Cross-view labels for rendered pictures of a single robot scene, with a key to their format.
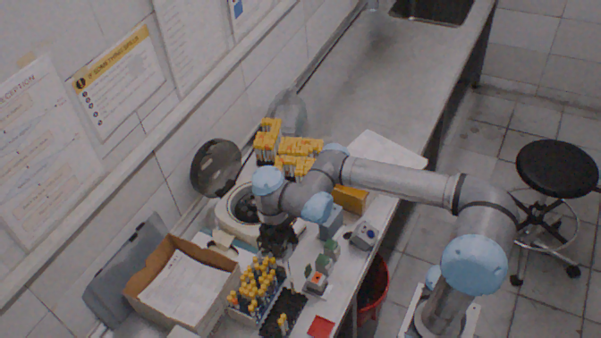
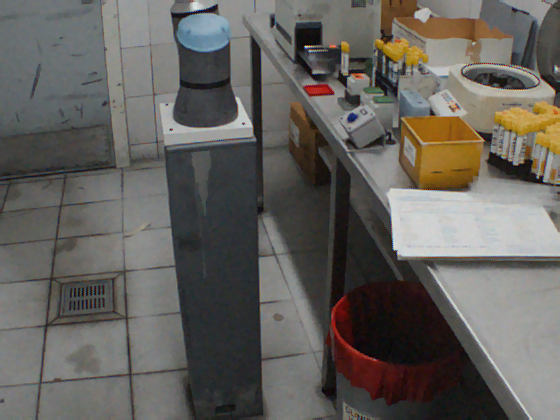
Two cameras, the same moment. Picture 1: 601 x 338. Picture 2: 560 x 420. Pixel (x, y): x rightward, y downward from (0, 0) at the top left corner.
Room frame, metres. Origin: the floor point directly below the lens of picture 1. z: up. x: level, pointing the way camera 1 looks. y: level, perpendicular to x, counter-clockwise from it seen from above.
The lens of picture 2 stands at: (1.81, -1.26, 1.47)
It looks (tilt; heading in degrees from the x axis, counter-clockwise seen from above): 29 degrees down; 136
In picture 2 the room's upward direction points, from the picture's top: 1 degrees counter-clockwise
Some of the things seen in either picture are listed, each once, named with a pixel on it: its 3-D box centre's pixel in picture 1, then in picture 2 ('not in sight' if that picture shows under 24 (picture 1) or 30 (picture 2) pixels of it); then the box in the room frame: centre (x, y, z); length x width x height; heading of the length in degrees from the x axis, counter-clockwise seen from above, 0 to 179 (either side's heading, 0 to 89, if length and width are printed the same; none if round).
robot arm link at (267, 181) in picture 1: (270, 190); not in sight; (0.78, 0.08, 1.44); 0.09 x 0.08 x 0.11; 57
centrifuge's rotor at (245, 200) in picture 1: (256, 207); (498, 87); (1.12, 0.17, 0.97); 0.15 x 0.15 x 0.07
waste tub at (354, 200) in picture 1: (354, 190); (439, 151); (1.18, -0.19, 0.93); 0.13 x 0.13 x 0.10; 54
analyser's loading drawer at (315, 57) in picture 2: not in sight; (314, 54); (0.54, 0.13, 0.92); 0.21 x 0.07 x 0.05; 147
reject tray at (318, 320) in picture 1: (321, 328); (318, 90); (0.68, 0.00, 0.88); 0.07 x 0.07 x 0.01; 57
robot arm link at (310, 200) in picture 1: (309, 198); not in sight; (0.74, -0.01, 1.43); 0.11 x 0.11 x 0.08; 57
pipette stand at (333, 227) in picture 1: (331, 223); (413, 118); (1.04, -0.08, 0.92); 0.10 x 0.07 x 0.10; 142
